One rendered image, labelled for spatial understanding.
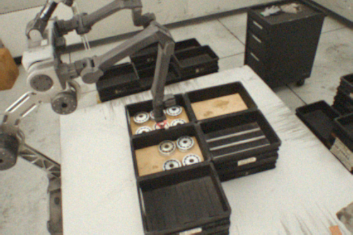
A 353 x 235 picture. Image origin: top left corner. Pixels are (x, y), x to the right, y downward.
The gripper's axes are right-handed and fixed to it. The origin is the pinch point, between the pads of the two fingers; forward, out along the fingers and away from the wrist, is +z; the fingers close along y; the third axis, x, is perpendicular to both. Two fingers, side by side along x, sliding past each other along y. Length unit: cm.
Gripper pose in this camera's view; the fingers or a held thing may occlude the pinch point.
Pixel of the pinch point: (161, 125)
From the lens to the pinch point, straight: 181.7
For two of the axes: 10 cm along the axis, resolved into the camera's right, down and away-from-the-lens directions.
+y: -3.3, -5.8, 7.4
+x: -9.4, 2.6, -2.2
